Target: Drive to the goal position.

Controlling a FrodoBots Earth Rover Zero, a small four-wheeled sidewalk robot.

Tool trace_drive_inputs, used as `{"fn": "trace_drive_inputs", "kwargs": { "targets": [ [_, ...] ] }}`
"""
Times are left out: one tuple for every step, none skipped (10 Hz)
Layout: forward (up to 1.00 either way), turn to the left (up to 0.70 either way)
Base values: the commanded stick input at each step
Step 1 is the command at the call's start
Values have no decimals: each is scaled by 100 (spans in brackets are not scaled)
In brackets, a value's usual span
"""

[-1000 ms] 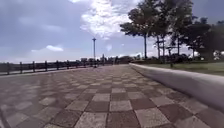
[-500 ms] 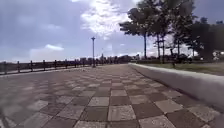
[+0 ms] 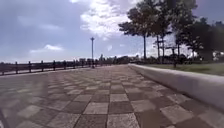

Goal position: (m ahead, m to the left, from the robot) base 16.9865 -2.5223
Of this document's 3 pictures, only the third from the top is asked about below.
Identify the distant line of trees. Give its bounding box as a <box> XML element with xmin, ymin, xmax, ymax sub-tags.
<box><xmin>96</xmin><ymin>55</ymin><xmax>135</xmax><ymax>66</ymax></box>

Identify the chequered stone paved promenade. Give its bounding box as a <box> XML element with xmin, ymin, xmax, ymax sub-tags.
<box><xmin>0</xmin><ymin>64</ymin><xmax>224</xmax><ymax>128</ymax></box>

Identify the row of trees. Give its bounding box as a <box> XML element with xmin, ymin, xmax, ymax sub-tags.
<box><xmin>117</xmin><ymin>0</ymin><xmax>224</xmax><ymax>65</ymax></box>

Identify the grass strip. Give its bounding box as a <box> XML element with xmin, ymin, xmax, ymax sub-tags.
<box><xmin>143</xmin><ymin>62</ymin><xmax>224</xmax><ymax>77</ymax></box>

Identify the tall lamp post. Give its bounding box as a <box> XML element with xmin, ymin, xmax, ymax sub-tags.
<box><xmin>89</xmin><ymin>36</ymin><xmax>96</xmax><ymax>69</ymax></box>

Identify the dark post and rail fence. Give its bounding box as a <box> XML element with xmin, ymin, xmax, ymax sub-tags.
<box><xmin>0</xmin><ymin>58</ymin><xmax>111</xmax><ymax>77</ymax></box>

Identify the low pale concrete wall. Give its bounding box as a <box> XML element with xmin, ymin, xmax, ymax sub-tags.
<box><xmin>128</xmin><ymin>63</ymin><xmax>224</xmax><ymax>113</ymax></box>

